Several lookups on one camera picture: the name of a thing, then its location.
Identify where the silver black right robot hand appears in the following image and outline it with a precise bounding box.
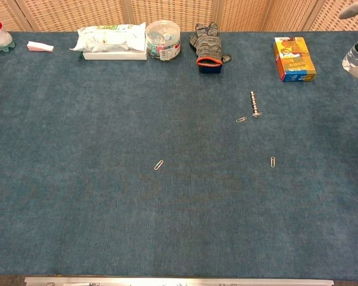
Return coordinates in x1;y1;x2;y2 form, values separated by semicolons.
339;0;358;86

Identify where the silver beaded magnetic rod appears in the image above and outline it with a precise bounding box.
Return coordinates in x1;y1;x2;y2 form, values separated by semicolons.
249;90;261;115

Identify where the green label water bottle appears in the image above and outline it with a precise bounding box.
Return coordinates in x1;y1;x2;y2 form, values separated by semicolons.
341;27;358;72

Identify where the orange yellow carton box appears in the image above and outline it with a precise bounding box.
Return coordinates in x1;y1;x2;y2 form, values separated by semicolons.
272;36;317;83

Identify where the grey knit orange-cuff glove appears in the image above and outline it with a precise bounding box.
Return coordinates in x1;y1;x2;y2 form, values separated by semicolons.
189;22;233;67

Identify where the dark blue small box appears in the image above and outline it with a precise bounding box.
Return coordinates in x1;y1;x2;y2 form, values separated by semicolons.
199;62;223;75

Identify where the clear tub of clips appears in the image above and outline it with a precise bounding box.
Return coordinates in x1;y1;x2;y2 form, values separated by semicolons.
145;19;182;61

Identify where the flat white box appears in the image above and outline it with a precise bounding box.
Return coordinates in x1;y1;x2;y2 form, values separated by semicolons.
82;47;149;61

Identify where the white wet wipes pack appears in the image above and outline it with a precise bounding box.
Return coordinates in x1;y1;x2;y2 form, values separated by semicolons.
69;21;147;54

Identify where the wicker folding screen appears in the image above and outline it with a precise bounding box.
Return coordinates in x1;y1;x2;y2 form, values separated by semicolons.
0;0;358;33

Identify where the pink white paper block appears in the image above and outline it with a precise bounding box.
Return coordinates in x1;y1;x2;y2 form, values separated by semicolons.
26;40;55;54

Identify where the aluminium rail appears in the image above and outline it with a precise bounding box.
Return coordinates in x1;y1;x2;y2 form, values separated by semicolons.
24;276;335;286

